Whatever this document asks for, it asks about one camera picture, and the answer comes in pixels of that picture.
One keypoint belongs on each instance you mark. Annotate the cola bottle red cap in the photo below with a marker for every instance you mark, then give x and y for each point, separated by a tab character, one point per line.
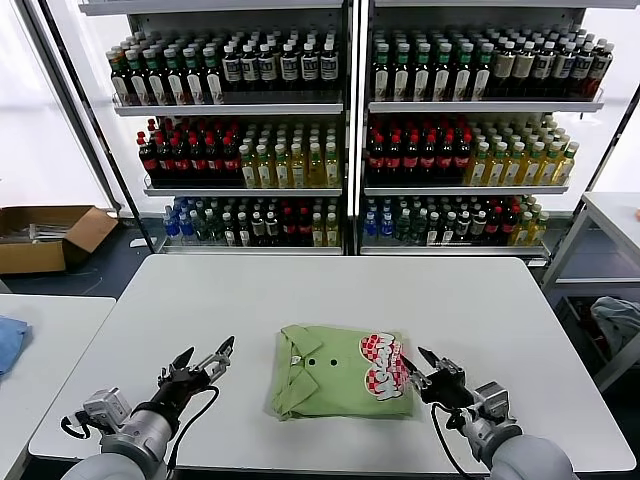
212	159
375	160
287	227
393	160
229	159
493	225
179	159
147	160
508	225
302	227
196	159
445	160
163	159
462	160
428	160
410	160

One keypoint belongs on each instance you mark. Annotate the dark bottle beige label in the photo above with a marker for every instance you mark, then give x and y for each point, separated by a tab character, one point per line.
523	67
504	67

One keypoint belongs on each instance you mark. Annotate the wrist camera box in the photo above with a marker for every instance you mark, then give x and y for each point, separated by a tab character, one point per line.
105	405
492	397

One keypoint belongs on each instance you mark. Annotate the dark bottle white cap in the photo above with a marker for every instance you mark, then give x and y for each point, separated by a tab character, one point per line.
479	225
271	227
257	227
464	225
227	230
242	230
433	230
449	230

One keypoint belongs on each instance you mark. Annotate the grey-blue crumpled cloth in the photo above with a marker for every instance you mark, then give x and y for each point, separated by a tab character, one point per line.
617	320

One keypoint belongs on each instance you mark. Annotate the blue folded cloth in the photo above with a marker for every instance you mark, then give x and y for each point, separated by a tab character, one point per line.
12	340

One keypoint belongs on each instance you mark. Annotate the black storage crate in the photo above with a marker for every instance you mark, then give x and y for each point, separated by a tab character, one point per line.
575	325

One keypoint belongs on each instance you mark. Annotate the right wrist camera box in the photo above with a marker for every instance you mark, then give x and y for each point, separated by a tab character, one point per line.
492	397

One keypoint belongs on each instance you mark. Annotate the grey window frame post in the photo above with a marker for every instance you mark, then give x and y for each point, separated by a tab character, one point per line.
70	100

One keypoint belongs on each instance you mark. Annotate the dark green drink bottle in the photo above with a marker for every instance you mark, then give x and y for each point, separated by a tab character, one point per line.
402	227
200	227
212	227
417	227

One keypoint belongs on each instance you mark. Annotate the black window frame post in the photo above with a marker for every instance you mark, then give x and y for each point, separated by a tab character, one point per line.
97	125

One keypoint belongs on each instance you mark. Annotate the blue drink bottle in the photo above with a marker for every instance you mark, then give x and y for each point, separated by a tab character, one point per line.
370	225
170	226
184	226
385	225

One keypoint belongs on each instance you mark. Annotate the white paper scrap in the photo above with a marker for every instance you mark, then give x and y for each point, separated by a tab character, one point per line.
137	243

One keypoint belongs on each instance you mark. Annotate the dark bottle blue white label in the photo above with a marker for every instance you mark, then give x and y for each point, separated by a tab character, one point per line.
582	67
602	67
287	67
267	67
248	67
562	67
307	67
327	65
542	67
230	67

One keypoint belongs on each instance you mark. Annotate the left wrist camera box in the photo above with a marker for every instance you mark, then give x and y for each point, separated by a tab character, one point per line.
105	405

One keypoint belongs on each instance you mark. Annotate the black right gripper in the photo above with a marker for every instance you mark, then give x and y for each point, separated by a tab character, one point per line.
447	392

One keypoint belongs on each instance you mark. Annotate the white frame table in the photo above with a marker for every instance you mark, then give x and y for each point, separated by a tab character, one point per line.
612	210

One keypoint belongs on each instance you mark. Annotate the brown cardboard box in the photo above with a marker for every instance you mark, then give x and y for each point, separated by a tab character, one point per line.
30	257

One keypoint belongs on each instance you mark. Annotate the white metal shelf rack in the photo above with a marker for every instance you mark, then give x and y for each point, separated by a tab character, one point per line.
485	106
228	109

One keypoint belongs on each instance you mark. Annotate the dark bottle green cap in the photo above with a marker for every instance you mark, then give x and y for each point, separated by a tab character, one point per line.
134	80
382	75
422	75
192	80
152	80
463	75
442	75
482	75
118	80
402	75
172	80
212	80

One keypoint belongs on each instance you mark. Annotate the yellow drink bottle green label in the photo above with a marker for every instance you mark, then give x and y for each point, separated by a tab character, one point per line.
316	231
567	167
538	229
514	167
330	231
532	167
263	170
479	167
549	167
315	169
297	170
281	170
331	169
247	170
523	230
497	167

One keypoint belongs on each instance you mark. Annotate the green polo shirt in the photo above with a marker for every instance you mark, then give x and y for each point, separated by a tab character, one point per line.
325	395

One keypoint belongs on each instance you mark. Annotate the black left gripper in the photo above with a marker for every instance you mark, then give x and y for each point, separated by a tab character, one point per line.
180	390

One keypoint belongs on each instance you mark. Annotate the metal parts in carton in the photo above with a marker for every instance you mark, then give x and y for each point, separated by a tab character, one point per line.
35	232

